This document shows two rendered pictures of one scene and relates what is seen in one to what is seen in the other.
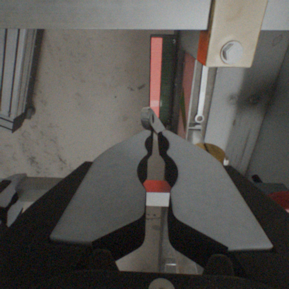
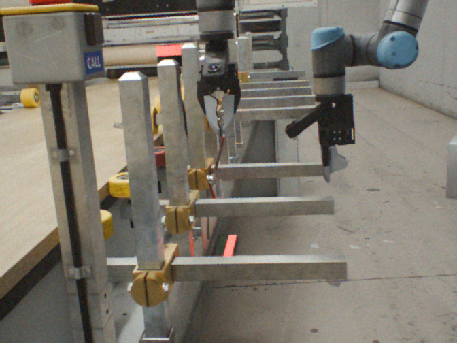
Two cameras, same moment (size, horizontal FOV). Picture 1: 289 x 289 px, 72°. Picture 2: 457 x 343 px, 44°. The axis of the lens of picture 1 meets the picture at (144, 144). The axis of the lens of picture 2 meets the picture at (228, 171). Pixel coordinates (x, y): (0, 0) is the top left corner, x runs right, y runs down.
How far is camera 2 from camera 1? 112 cm
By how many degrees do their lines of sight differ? 45
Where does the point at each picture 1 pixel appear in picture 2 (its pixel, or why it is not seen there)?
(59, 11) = (269, 199)
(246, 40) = not seen: hidden behind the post
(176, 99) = (212, 243)
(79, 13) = (260, 199)
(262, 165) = not seen: hidden behind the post
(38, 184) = (308, 168)
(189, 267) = (209, 150)
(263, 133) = (130, 254)
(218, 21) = (192, 195)
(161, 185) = (226, 174)
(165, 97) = (222, 243)
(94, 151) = not seen: outside the picture
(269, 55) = (125, 290)
